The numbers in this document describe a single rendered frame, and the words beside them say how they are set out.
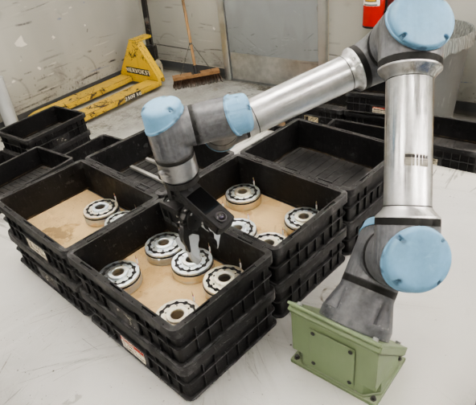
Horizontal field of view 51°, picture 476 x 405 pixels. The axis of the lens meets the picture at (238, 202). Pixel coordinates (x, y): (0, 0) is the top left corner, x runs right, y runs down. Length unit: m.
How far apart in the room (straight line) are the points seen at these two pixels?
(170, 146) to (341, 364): 0.56
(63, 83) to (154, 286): 3.92
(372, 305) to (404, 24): 0.52
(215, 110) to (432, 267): 0.46
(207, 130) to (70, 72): 4.19
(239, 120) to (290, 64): 3.63
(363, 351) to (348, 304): 0.09
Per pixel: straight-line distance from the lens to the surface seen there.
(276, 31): 4.50
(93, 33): 5.19
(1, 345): 1.44
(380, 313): 1.05
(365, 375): 1.08
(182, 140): 0.89
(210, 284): 1.15
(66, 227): 1.53
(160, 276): 1.25
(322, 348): 1.09
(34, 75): 4.84
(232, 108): 0.89
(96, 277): 1.15
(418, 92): 0.96
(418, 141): 0.94
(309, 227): 1.19
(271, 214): 1.40
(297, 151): 1.72
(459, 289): 1.40
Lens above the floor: 1.63
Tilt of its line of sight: 33 degrees down
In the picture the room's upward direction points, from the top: 7 degrees counter-clockwise
